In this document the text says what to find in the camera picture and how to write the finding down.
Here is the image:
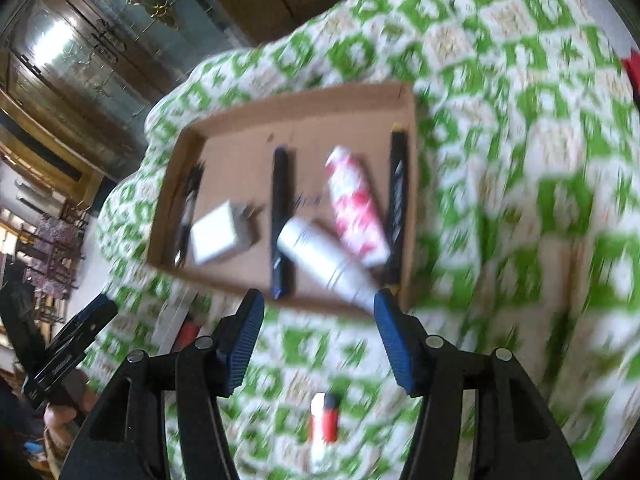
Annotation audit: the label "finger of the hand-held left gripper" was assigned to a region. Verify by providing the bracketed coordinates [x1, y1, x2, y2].
[47, 294, 118, 356]

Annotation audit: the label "shallow cardboard tray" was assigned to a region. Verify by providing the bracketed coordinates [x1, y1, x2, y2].
[145, 80, 418, 321]

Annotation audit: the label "white nozzle bottle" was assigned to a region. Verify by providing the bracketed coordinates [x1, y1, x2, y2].
[276, 217, 381, 311]

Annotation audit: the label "black marker blue cap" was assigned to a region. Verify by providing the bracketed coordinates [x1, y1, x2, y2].
[270, 146, 297, 300]

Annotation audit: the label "red black cloth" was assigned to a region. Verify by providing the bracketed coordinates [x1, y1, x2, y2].
[620, 50, 640, 98]

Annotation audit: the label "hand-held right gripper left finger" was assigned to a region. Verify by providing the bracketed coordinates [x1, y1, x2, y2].
[60, 289, 266, 480]

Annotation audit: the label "white charger adapter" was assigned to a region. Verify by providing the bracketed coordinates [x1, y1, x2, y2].
[189, 200, 261, 267]

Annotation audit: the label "green white printed blanket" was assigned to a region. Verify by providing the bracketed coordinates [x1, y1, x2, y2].
[85, 0, 640, 480]

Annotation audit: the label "person's left hand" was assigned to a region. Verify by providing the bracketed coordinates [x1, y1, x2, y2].
[42, 372, 98, 461]

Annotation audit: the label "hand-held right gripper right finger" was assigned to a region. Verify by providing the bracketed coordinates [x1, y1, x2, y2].
[374, 289, 583, 480]

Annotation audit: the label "pink white tube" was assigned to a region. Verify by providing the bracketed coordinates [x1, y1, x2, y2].
[324, 146, 392, 268]

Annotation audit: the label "black marker yellow ends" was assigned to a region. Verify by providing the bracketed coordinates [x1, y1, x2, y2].
[385, 129, 410, 291]

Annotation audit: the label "wooden cabinet glass doors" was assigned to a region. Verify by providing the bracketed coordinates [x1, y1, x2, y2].
[0, 0, 261, 181]

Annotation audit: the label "wooden chair patterned cushion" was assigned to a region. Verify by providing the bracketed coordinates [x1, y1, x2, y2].
[15, 200, 91, 321]

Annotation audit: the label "clear lighter red top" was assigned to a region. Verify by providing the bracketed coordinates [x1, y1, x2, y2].
[172, 317, 201, 353]

